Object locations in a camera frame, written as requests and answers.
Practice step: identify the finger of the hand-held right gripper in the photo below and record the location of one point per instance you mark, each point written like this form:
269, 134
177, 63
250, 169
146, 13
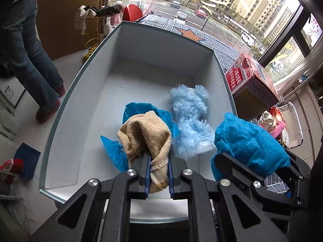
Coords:
300, 166
234, 167

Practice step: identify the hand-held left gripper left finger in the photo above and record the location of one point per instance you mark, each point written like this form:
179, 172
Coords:
147, 179

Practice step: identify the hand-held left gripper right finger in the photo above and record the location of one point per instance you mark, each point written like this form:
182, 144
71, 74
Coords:
171, 180

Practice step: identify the blue plastic shoe cover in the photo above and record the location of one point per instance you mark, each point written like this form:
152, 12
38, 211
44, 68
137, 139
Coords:
112, 148
247, 141

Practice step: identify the beige knitted sock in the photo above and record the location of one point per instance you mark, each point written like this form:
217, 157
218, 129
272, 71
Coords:
146, 133

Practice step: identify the cream polka dot cloth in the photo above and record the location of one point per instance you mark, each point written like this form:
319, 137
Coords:
267, 121

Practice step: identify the large white cardboard box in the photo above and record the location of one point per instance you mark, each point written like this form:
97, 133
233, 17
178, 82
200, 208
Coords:
141, 80

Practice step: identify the pink sponge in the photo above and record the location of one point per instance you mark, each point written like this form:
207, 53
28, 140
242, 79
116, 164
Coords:
279, 129

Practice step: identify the white metal rack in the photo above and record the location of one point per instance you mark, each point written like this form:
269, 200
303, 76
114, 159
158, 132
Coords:
294, 111

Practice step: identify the light blue fluffy sock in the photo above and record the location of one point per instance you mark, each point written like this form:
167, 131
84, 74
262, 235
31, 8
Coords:
189, 116

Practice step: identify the red printed carton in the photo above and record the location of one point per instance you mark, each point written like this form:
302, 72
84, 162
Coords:
249, 80

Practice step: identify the blue plaid sheet with star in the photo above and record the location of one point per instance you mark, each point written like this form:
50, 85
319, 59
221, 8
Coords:
219, 48

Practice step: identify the white bus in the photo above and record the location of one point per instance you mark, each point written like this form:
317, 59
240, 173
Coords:
248, 39

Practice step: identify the red spray bottle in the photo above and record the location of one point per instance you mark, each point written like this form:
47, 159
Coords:
15, 166

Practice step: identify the red car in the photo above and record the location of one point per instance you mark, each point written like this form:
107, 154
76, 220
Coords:
201, 12

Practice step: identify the white van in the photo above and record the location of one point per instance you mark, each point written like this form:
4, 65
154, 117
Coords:
180, 17

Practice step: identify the pink garment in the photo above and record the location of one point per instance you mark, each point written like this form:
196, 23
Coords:
116, 19

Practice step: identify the red chair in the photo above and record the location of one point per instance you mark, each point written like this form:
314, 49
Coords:
132, 12

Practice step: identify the black hanging cloth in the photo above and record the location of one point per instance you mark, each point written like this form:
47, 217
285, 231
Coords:
108, 11

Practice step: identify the grey car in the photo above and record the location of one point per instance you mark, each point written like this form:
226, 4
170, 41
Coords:
175, 4

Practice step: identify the white hanging cloth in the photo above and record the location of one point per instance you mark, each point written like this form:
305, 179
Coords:
80, 17

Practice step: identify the brown cardboard panel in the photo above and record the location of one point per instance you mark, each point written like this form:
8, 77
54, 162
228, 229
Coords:
65, 10

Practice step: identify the black window frame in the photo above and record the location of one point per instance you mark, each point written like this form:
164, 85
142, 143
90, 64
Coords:
290, 32

